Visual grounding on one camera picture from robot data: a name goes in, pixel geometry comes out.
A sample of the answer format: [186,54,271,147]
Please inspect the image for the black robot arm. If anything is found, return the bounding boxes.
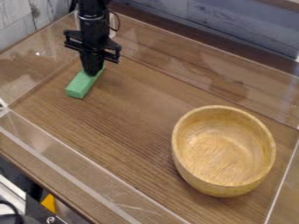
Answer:
[62,0,121,76]

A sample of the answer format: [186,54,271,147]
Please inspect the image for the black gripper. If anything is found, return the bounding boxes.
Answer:
[62,30,121,76]

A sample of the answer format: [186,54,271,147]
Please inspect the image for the green rectangular block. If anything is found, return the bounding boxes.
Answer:
[65,69,104,99]

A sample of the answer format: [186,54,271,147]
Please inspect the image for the black cable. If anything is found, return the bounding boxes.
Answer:
[0,199,24,224]

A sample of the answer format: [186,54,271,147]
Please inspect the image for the yellow warning label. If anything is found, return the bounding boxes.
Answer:
[41,194,57,214]

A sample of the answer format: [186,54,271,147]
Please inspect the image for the clear acrylic tray walls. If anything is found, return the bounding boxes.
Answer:
[0,16,299,224]

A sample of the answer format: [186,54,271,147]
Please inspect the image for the clear acrylic corner bracket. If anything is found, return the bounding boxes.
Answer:
[108,12,117,38]

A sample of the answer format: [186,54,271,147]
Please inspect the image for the brown wooden bowl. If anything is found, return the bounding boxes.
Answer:
[172,105,276,198]

